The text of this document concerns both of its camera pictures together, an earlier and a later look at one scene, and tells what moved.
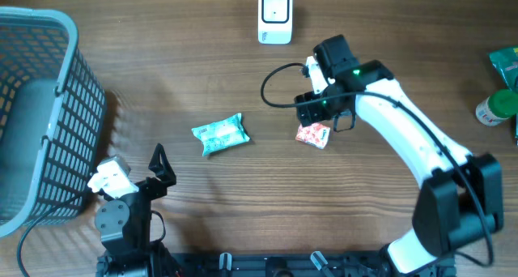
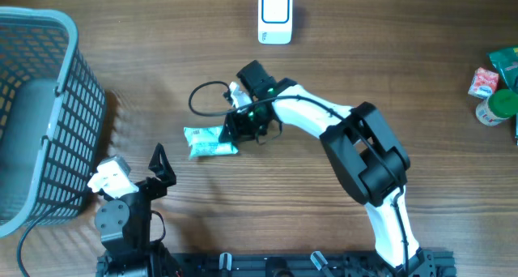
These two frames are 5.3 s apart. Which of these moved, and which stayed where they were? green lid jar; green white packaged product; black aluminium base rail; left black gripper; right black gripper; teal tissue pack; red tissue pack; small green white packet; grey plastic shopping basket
Moved: red tissue pack; right black gripper; teal tissue pack
Stayed: green white packaged product; grey plastic shopping basket; small green white packet; green lid jar; black aluminium base rail; left black gripper
